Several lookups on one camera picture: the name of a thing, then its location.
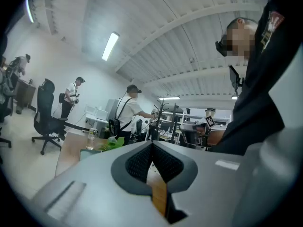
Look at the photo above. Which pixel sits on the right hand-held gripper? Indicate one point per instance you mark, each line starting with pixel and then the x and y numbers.
pixel 201 125

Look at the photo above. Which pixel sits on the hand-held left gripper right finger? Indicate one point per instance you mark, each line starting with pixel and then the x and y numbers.
pixel 203 188

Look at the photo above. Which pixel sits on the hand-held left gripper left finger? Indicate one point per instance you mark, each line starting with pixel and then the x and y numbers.
pixel 94 188

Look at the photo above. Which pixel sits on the grey tray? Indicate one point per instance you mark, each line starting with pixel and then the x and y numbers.
pixel 88 154

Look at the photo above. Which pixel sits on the person's right forearm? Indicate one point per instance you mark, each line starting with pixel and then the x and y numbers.
pixel 216 137

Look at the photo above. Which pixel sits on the black coat rack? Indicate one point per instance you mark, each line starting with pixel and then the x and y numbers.
pixel 159 117

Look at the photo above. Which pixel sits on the clear plastic water bottle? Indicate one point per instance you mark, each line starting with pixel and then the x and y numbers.
pixel 91 139

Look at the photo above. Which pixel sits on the person's black shirt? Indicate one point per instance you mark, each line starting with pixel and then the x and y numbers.
pixel 255 107

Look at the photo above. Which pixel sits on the black chest-mounted screen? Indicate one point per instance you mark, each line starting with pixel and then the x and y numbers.
pixel 234 77

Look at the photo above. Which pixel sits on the clear plastic box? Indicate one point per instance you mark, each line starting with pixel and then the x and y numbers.
pixel 97 111

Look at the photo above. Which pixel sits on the white tall cabinet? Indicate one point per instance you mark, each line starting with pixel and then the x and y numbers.
pixel 111 109

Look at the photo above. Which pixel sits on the black office chair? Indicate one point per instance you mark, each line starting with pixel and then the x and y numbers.
pixel 5 142
pixel 46 119

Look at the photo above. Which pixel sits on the person's head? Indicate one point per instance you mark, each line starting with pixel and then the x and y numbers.
pixel 241 39

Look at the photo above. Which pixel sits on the brown wooden cabinet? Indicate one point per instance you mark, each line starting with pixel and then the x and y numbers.
pixel 25 94

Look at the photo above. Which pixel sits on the long ceiling light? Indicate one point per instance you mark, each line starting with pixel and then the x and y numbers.
pixel 110 46
pixel 29 10

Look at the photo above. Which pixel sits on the white ceiling security camera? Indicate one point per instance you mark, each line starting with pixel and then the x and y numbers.
pixel 191 60

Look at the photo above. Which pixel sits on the black head-worn camera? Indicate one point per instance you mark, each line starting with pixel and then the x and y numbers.
pixel 221 46

